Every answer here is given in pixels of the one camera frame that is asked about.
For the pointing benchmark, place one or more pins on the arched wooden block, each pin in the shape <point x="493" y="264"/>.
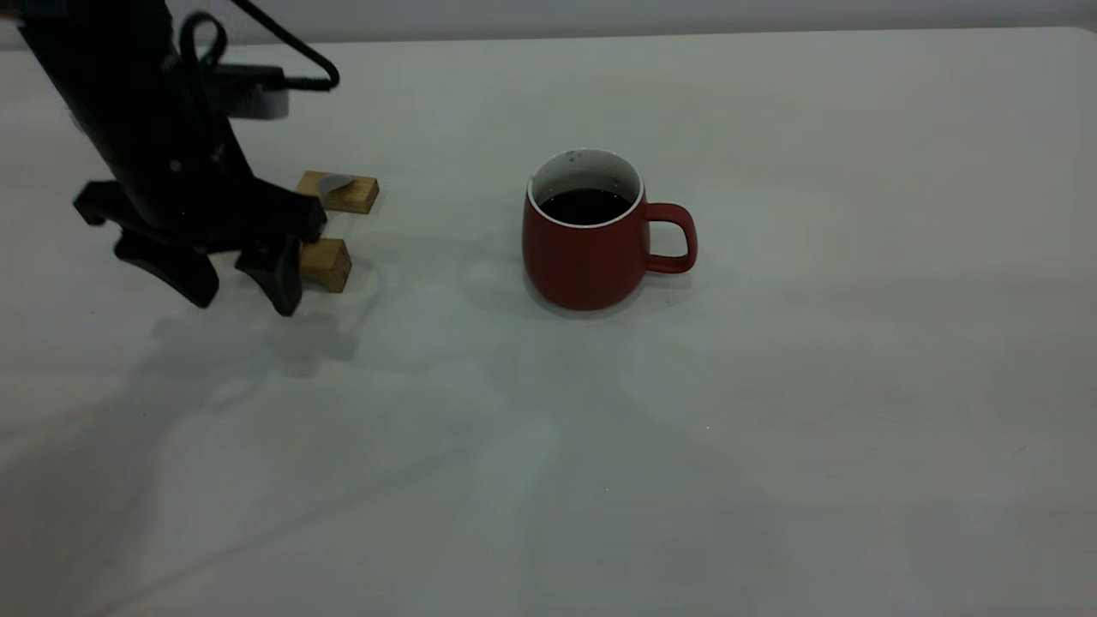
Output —
<point x="330" y="264"/>

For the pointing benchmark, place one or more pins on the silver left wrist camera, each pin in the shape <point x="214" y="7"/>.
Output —
<point x="253" y="92"/>

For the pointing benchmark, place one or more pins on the black coffee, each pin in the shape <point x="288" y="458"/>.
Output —
<point x="585" y="206"/>

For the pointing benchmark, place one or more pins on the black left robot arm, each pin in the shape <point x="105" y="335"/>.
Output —
<point x="111" y="68"/>

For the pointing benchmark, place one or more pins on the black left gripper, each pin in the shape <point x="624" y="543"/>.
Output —
<point x="188" y="201"/>

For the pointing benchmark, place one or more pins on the flat rectangular wooden block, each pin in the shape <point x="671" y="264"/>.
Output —
<point x="358" y="197"/>

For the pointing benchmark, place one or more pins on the red ceramic mug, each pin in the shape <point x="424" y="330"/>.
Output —
<point x="591" y="261"/>

